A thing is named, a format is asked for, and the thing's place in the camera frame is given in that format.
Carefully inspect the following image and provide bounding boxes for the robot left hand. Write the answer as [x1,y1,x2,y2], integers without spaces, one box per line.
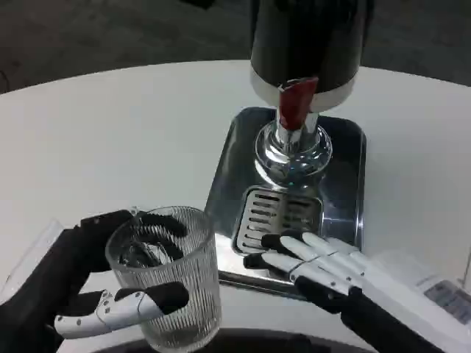
[0,208,191,353]

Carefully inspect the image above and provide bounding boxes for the black drink dispenser chrome base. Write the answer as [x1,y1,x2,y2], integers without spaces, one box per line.
[249,0,375,188]

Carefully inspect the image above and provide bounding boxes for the slotted steel drip grid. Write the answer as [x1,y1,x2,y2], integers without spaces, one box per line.
[231,186,325,255]

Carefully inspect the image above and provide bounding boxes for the steel drip tray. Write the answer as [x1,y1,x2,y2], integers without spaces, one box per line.
[204,106,368,299]

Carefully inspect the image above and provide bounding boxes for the red tap lever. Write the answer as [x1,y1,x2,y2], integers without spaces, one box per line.
[278,77,319,132]

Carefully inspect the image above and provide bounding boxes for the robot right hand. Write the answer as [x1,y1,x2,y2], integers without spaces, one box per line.
[244,229,471,353]

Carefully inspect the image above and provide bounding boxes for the clear ribbed glass cup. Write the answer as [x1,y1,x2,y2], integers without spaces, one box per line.
[105,205,222,351]

